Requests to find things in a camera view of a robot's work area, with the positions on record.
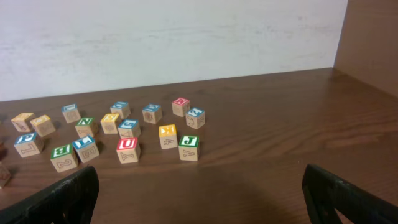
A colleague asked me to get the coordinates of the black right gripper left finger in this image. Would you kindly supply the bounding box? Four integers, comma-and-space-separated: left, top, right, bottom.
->
1, 166, 100, 223

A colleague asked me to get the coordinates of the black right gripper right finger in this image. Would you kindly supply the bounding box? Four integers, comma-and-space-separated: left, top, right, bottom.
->
302, 164, 397, 224

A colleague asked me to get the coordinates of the blue 2 block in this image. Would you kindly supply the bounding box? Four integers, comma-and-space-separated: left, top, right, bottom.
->
185, 108, 206, 129

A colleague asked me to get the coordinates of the blue L block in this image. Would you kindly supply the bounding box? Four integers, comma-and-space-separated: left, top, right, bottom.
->
62, 103, 81, 123

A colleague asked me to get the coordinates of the yellow G block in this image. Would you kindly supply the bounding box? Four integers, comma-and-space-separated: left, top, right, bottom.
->
30, 115, 56, 137

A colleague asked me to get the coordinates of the blue 5 block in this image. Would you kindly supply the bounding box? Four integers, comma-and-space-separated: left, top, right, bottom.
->
118, 119, 141, 139

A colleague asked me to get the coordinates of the red U block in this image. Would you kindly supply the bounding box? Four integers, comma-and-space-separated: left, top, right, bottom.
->
116, 138, 141, 164

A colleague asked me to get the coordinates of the blue T block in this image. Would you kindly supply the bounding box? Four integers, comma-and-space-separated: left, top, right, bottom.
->
14, 132, 44, 157

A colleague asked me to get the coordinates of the blue I block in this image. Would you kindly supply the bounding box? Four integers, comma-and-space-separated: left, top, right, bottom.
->
72, 135, 100, 163

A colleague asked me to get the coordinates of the blue D block right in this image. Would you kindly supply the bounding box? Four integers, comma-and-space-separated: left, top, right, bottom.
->
142, 104, 162, 124

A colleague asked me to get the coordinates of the yellow K block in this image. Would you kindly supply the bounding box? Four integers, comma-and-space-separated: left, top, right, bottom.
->
159, 124, 178, 150

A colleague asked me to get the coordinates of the blue d block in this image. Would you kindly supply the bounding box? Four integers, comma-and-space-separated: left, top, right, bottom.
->
142, 104, 162, 124
110, 101, 131, 119

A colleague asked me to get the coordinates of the yellow S block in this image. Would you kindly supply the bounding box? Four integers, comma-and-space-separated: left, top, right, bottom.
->
101, 113, 121, 134

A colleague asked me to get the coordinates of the wooden block left edge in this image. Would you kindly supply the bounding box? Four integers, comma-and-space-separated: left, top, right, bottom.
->
0, 162, 11, 189

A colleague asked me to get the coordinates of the green J block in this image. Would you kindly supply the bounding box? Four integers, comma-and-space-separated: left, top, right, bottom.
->
178, 135, 200, 161

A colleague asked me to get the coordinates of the blue D block left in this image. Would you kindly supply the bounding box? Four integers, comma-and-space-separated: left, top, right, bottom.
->
110, 101, 131, 119

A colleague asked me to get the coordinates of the yellow block far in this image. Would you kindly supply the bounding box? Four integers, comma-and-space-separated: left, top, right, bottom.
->
11, 113, 35, 133

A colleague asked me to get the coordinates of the green N block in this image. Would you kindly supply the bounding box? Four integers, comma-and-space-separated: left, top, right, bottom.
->
75, 117, 98, 138

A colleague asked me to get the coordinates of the green B block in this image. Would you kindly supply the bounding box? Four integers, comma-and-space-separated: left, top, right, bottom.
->
50, 144, 78, 173

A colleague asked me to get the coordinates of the red M block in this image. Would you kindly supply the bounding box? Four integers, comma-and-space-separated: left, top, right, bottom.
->
172, 98, 190, 117

